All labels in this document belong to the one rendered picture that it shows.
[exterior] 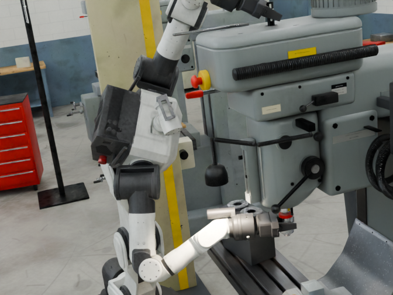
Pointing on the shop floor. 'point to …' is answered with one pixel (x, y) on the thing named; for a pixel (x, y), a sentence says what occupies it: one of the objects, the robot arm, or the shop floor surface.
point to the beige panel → (169, 228)
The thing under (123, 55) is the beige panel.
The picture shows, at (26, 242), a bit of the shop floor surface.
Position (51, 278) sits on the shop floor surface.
